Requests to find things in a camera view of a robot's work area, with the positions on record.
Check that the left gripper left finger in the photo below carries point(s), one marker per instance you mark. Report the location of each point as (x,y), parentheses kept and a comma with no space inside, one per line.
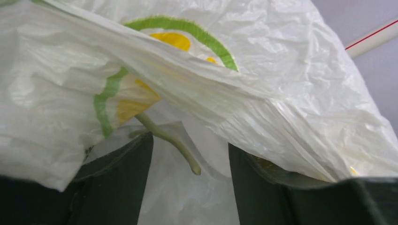
(106,191)

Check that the white pvc pipe frame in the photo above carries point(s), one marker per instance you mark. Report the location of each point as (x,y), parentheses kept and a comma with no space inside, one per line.
(373,39)

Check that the white plastic bag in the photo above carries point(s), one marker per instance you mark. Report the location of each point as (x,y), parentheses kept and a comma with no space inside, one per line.
(267,76)

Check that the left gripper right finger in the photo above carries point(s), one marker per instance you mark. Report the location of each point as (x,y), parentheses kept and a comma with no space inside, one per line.
(269,195)

